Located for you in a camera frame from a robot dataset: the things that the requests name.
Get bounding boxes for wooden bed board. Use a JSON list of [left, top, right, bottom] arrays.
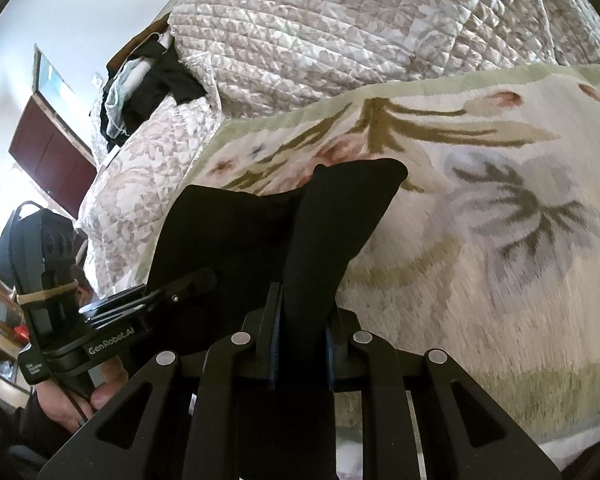
[[106, 14, 173, 77]]

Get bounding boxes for black pants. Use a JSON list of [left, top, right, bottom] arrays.
[[147, 157, 409, 480]]

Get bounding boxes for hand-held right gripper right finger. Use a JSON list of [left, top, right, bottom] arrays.
[[324, 307, 567, 480]]

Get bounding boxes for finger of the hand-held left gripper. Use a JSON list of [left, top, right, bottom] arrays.
[[79, 267, 219, 331]]

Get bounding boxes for framed window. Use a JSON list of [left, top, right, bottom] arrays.
[[31, 46, 77, 112]]

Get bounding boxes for dark red cabinet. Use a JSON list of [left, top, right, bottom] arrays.
[[8, 94, 99, 220]]

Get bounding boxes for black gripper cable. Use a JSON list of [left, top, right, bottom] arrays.
[[52, 372, 91, 423]]

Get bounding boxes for black garment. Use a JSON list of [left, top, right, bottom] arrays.
[[107, 40, 207, 153]]

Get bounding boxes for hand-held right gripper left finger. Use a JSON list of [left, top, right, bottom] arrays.
[[37, 281, 282, 480]]

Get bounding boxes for wooden framed box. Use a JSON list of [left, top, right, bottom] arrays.
[[0, 277, 27, 333]]

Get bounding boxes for floral blanket with green border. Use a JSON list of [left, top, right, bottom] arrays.
[[135, 62, 600, 461]]

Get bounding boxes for quilted floral bedspread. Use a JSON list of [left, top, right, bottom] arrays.
[[77, 0, 600, 296]]

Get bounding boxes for light blue garment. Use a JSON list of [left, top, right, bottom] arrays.
[[101, 57, 153, 136]]

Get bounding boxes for person's left hand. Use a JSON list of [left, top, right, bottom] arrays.
[[45, 355, 131, 433]]

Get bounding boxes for person's left forearm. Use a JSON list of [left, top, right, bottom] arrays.
[[0, 395, 56, 473]]

